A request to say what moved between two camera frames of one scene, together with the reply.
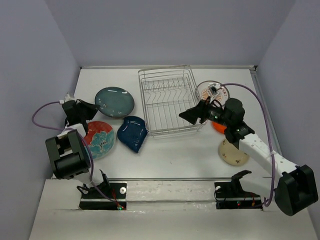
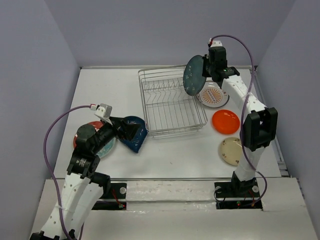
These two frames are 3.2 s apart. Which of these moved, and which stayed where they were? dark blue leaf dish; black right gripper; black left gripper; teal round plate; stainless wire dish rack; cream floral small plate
Moved: teal round plate; black right gripper; black left gripper
Stayed: cream floral small plate; dark blue leaf dish; stainless wire dish rack
